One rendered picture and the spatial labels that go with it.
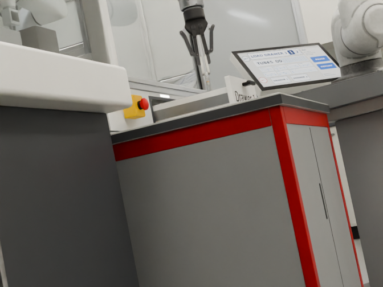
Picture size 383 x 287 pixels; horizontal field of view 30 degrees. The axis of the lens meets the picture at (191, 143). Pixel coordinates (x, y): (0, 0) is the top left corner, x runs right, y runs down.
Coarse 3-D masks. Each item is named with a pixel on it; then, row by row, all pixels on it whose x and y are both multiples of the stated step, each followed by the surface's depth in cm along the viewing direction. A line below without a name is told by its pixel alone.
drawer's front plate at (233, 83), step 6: (228, 78) 236; (234, 78) 241; (240, 78) 248; (228, 84) 236; (234, 84) 239; (240, 84) 246; (228, 90) 236; (234, 90) 238; (240, 90) 244; (246, 90) 251; (252, 90) 259; (228, 96) 236; (234, 96) 236; (240, 96) 243; (252, 96) 257; (234, 102) 235
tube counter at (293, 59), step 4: (296, 56) 345; (300, 56) 346; (304, 56) 347; (276, 60) 339; (280, 60) 340; (284, 60) 340; (288, 60) 341; (292, 60) 342; (296, 60) 343; (300, 60) 343; (304, 60) 344
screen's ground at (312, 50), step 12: (288, 48) 350; (300, 48) 352; (312, 48) 354; (252, 60) 335; (264, 60) 337; (252, 72) 327; (312, 72) 337; (324, 72) 339; (336, 72) 341; (264, 84) 322; (276, 84) 324
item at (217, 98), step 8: (224, 88) 238; (192, 96) 243; (200, 96) 241; (208, 96) 240; (216, 96) 239; (224, 96) 238; (160, 104) 247; (168, 104) 246; (176, 104) 245; (184, 104) 243; (192, 104) 242; (200, 104) 241; (208, 104) 240; (216, 104) 239; (224, 104) 238; (160, 112) 247; (168, 112) 246; (176, 112) 245; (184, 112) 243; (192, 112) 243; (160, 120) 247
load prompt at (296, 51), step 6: (294, 48) 351; (252, 54) 339; (258, 54) 340; (264, 54) 341; (270, 54) 342; (276, 54) 343; (282, 54) 344; (288, 54) 345; (294, 54) 346; (300, 54) 348
